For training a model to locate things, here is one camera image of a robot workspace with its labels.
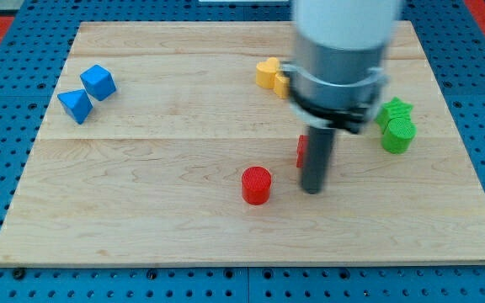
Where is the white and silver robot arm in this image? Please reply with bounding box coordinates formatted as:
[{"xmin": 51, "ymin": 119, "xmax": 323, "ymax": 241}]
[{"xmin": 280, "ymin": 0, "xmax": 403, "ymax": 134}]

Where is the red cylinder block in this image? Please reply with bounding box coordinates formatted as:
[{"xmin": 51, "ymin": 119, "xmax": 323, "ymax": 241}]
[{"xmin": 241, "ymin": 166, "xmax": 272, "ymax": 205}]

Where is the red block behind rod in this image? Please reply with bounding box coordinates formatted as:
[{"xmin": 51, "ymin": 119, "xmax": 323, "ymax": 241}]
[{"xmin": 296, "ymin": 135, "xmax": 308, "ymax": 168}]

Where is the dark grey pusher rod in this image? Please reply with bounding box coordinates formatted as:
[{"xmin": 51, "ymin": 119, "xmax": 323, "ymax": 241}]
[{"xmin": 300, "ymin": 126, "xmax": 336, "ymax": 194}]

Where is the yellow block beside heart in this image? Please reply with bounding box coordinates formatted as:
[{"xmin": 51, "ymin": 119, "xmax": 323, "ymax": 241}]
[{"xmin": 273, "ymin": 72, "xmax": 290, "ymax": 99}]

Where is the wooden board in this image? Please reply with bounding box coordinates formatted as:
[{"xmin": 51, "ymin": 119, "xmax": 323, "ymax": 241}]
[{"xmin": 0, "ymin": 21, "xmax": 485, "ymax": 268}]

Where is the green cylinder block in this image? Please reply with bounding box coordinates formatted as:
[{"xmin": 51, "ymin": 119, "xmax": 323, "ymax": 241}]
[{"xmin": 381, "ymin": 118, "xmax": 417, "ymax": 154}]

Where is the green star block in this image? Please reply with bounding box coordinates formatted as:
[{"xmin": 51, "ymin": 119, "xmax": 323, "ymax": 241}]
[{"xmin": 375, "ymin": 97, "xmax": 413, "ymax": 133}]

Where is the blue cube block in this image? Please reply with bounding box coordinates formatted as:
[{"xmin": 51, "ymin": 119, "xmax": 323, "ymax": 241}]
[{"xmin": 80, "ymin": 65, "xmax": 116, "ymax": 101}]

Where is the blue triangular prism block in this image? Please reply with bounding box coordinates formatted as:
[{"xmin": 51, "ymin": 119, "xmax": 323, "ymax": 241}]
[{"xmin": 57, "ymin": 89, "xmax": 93, "ymax": 125}]

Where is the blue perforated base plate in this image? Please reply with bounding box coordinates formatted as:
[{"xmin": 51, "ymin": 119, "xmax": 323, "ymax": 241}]
[{"xmin": 0, "ymin": 0, "xmax": 485, "ymax": 302}]

